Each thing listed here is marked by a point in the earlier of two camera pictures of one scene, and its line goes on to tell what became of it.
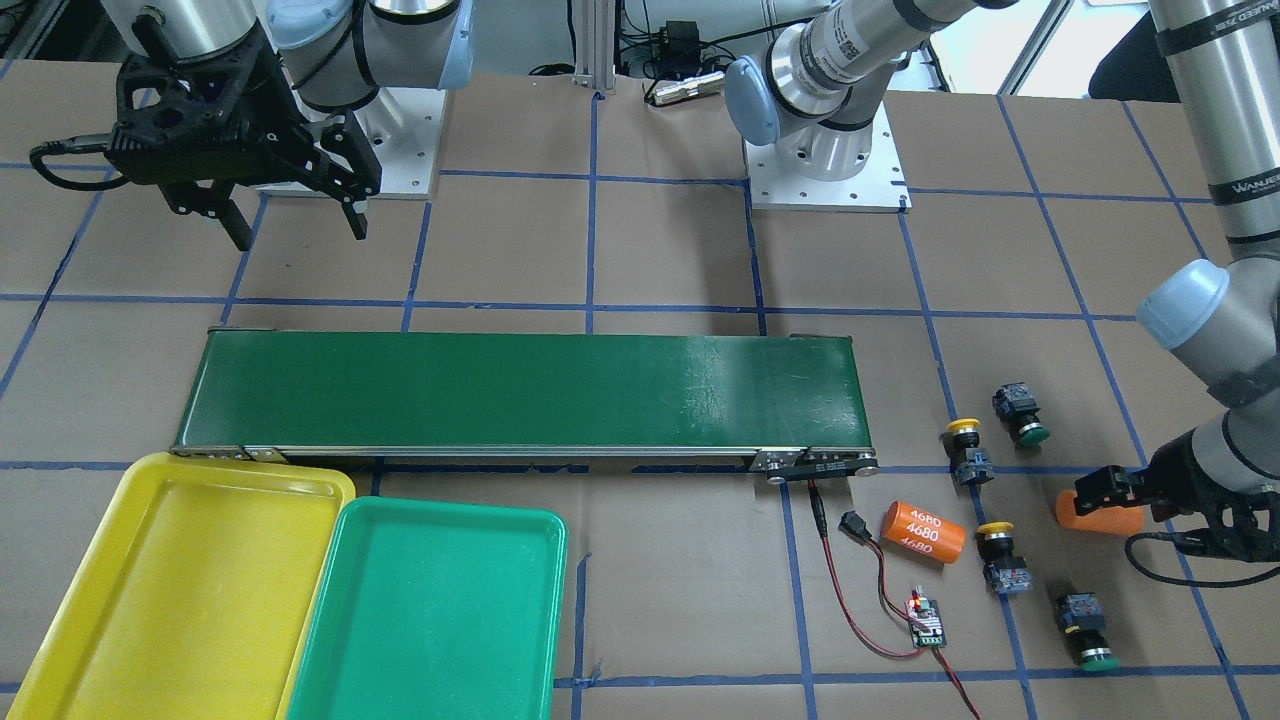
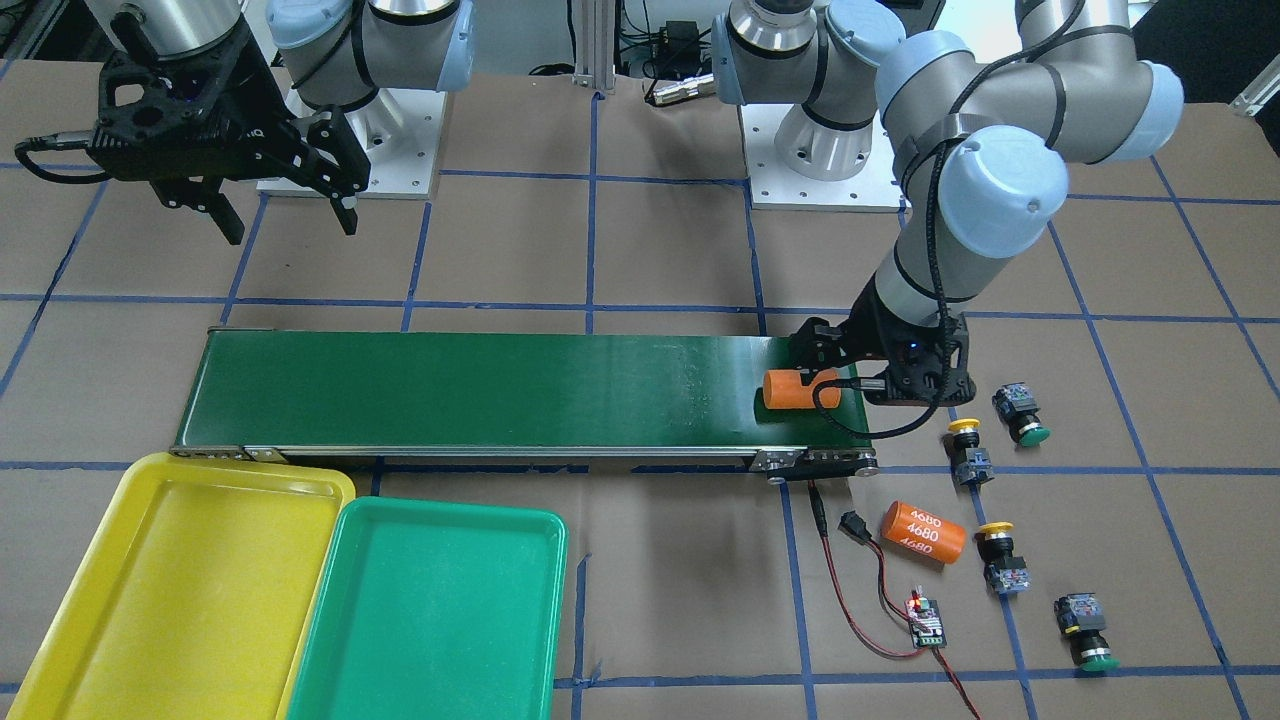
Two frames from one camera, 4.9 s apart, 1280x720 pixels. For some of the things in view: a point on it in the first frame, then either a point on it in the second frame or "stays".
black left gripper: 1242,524 -> 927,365
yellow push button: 970,463 stays
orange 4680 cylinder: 923,532 stays
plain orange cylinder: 1119,519 -> 784,389
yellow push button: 1002,571 stays
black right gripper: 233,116 stays
